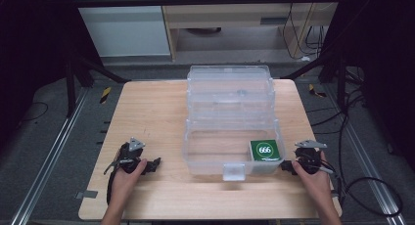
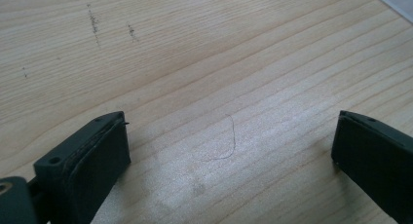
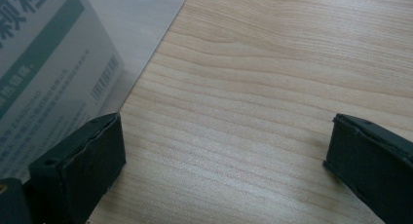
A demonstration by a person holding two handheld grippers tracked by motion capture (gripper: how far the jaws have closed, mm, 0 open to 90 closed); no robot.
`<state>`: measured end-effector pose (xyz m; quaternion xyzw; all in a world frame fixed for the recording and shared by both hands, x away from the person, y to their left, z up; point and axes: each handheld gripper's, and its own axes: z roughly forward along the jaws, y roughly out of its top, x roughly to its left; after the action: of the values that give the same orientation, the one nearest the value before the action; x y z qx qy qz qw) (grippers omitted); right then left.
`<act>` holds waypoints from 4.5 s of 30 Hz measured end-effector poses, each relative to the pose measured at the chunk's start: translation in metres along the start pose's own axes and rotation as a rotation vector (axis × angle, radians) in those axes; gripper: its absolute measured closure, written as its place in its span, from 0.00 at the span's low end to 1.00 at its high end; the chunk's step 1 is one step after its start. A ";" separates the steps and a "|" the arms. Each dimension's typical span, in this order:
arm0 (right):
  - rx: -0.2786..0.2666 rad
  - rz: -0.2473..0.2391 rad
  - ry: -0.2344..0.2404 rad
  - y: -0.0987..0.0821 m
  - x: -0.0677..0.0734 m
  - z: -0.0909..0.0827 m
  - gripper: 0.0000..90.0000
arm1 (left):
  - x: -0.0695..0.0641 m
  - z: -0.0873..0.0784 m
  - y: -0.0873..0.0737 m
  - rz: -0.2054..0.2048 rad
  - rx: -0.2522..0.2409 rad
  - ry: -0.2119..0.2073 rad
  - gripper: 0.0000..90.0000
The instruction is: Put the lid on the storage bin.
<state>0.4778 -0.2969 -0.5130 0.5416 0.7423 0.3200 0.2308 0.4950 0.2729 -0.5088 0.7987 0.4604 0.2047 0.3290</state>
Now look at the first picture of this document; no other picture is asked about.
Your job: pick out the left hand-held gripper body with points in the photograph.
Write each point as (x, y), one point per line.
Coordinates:
(129, 155)

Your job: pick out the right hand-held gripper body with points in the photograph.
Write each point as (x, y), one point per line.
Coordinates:
(310, 158)

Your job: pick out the green square box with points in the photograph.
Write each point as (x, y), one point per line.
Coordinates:
(265, 150)

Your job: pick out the clear plastic storage box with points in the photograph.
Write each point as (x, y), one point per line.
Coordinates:
(232, 120)

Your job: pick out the person's right hand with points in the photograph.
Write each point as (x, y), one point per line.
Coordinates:
(313, 181)

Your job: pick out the person's left hand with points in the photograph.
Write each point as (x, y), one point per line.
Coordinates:
(125, 182)

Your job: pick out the grey tape piece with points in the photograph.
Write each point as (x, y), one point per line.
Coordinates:
(86, 194)

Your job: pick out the yellow black striped tape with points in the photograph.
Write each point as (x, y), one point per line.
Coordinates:
(315, 91)
(105, 95)

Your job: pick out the black metal stand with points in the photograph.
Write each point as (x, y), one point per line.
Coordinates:
(81, 75)
(329, 71)

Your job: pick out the white cabinet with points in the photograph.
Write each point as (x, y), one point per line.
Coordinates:
(120, 22)

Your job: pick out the wooden cabinet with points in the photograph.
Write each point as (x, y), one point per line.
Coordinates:
(241, 22)

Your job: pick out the black horizontal bar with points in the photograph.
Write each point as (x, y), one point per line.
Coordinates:
(202, 1)

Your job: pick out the aluminium floor rail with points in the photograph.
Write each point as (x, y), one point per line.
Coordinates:
(368, 159)
(49, 156)

